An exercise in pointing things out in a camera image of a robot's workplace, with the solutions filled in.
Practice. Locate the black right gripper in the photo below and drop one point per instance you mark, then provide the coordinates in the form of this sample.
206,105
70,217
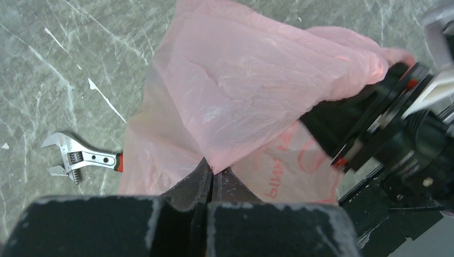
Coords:
339,126

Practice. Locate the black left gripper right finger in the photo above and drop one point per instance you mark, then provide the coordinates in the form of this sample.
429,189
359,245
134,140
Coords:
279,229

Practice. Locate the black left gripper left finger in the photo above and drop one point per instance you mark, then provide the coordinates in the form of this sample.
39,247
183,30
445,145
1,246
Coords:
170,224

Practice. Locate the pink plastic bag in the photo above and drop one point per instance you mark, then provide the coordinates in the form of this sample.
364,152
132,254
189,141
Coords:
229,85

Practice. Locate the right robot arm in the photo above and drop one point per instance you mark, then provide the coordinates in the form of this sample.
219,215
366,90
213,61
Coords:
414,148

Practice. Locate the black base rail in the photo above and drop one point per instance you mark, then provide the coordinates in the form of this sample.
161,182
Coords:
383,217

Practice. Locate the red handled adjustable wrench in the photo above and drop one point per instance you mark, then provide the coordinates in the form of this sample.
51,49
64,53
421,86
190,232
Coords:
76,155

